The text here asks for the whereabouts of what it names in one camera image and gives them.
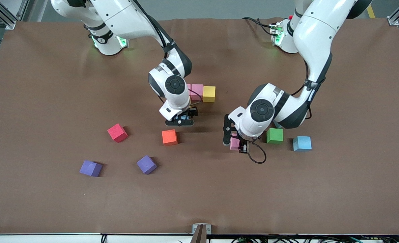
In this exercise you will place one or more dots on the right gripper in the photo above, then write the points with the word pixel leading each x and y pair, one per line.
pixel 193 112

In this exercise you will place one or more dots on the purple foam cube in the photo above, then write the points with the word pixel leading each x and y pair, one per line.
pixel 90 168
pixel 146 164

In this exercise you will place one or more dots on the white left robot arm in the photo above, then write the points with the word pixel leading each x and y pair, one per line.
pixel 315 30

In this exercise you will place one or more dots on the yellow foam cube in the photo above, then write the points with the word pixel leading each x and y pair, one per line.
pixel 209 93

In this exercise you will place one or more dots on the white table edge rail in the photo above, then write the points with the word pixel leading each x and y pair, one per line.
pixel 51 239

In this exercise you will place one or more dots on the pink foam cube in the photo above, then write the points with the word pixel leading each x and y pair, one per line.
pixel 189 88
pixel 197 92
pixel 234 143

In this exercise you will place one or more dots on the grey metal camera bracket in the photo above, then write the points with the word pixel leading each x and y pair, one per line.
pixel 201 233

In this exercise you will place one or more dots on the red foam cube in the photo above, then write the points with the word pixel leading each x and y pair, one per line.
pixel 117 132

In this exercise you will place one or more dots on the orange foam cube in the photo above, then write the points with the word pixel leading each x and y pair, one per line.
pixel 169 137

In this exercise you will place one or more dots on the green foam cube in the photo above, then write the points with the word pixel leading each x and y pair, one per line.
pixel 275 135

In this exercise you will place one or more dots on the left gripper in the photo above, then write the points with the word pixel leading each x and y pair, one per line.
pixel 243 145

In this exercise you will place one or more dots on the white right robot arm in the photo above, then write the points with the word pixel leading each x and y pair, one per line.
pixel 118 17

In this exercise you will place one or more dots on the brown table mat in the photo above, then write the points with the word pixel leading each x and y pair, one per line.
pixel 199 189

